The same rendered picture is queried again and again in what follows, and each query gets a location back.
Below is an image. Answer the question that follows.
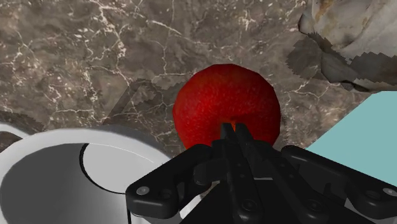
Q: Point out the red apple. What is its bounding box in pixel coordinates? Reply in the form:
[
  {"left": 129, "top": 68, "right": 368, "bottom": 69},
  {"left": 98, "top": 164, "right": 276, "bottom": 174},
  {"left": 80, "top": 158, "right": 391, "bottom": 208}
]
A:
[{"left": 172, "top": 63, "right": 282, "bottom": 150}]

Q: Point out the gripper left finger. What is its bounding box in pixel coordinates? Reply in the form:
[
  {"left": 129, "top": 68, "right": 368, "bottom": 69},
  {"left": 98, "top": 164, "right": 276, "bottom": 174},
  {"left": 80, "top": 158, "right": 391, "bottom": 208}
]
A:
[{"left": 125, "top": 122, "right": 265, "bottom": 224}]

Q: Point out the pale grey crumpled lump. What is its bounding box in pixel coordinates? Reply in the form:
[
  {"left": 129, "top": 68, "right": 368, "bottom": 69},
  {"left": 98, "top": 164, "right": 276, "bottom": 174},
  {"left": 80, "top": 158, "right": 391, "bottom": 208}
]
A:
[{"left": 298, "top": 0, "right": 397, "bottom": 92}]

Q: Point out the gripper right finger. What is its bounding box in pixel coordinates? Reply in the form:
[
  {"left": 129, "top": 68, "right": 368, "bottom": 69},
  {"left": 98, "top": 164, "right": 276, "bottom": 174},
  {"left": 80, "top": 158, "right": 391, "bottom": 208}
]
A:
[{"left": 234, "top": 122, "right": 397, "bottom": 224}]

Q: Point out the white mug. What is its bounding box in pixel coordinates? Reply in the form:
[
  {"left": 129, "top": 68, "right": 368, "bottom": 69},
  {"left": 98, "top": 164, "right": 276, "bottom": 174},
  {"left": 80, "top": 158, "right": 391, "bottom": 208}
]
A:
[{"left": 0, "top": 122, "right": 205, "bottom": 224}]

